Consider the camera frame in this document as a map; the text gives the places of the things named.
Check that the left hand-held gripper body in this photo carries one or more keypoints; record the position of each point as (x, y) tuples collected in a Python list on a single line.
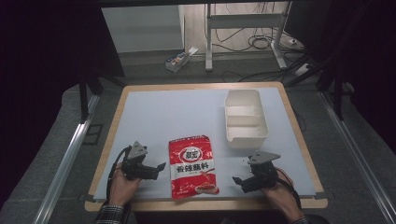
[(134, 157)]

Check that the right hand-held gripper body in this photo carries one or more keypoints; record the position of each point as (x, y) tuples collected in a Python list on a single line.
[(264, 171)]

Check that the red seasoning packet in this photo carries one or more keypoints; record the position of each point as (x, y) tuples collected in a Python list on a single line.
[(193, 168)]

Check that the white plastic bin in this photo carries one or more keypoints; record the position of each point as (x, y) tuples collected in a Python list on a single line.
[(246, 119)]

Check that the person's left hand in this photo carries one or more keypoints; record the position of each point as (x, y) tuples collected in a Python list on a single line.
[(122, 186)]

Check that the person's right hand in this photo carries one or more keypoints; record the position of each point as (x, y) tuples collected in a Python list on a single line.
[(284, 199)]

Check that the light grey table mat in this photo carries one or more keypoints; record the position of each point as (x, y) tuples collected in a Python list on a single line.
[(174, 115)]

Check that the black metal stand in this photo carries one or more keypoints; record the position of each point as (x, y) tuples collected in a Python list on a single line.
[(90, 90), (336, 90)]

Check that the small printed cardboard box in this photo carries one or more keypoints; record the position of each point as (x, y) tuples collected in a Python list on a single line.
[(180, 59)]

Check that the white power strip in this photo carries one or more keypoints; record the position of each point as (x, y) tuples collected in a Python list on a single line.
[(302, 69)]

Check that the black curtain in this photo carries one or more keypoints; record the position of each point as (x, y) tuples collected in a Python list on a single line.
[(370, 62), (40, 77)]

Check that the white partition panel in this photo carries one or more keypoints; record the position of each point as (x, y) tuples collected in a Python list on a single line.
[(143, 28)]

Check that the aluminium rail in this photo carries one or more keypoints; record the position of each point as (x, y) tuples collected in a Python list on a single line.
[(358, 155), (63, 168)]

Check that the white metal desk frame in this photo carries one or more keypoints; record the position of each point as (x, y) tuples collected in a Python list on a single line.
[(246, 21)]

